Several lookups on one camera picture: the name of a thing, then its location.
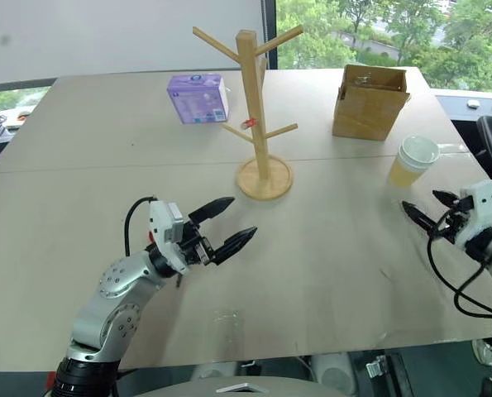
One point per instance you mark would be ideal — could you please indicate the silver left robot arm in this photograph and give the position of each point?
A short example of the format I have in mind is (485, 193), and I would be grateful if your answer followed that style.
(105, 314)

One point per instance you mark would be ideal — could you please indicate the wooden tree stand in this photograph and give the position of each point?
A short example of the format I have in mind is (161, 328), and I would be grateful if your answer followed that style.
(256, 144)

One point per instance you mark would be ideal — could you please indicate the purple tissue box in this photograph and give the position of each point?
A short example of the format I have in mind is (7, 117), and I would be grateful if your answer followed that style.
(196, 101)

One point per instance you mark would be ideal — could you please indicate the black window post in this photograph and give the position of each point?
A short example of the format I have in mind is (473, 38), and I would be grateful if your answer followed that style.
(270, 33)

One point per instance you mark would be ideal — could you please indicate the white roller blind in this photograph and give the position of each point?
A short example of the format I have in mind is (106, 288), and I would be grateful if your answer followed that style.
(121, 37)

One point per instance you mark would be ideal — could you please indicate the open cardboard box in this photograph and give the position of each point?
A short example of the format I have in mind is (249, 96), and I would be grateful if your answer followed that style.
(365, 111)

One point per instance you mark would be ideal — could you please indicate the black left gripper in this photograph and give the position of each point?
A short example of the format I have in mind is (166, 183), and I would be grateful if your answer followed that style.
(194, 246)

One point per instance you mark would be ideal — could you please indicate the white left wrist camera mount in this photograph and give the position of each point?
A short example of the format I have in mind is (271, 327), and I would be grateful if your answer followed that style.
(163, 231)

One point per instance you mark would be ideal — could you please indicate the small white desk device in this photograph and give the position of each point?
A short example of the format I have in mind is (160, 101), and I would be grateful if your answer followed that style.
(472, 103)

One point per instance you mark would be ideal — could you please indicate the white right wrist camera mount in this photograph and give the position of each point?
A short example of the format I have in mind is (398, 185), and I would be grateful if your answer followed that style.
(481, 207)

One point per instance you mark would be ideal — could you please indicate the metal clamp under table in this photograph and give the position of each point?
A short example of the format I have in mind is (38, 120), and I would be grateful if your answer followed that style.
(376, 367)

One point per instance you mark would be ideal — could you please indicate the white paper cup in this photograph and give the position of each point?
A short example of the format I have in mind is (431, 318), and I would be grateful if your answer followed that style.
(419, 151)

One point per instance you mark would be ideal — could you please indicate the dark side desk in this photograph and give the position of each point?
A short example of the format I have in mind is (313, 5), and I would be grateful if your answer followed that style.
(456, 109)

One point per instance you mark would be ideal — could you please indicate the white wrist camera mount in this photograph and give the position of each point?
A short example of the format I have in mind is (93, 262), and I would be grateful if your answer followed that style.
(163, 231)
(481, 207)

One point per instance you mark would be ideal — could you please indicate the silver robot torso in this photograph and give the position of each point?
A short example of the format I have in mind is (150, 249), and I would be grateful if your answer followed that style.
(245, 388)

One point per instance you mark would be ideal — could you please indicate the yellow paper cup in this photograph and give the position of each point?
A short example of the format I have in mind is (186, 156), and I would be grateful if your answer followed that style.
(404, 175)

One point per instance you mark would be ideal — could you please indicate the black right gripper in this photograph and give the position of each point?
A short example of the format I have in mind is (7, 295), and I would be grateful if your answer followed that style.
(459, 219)

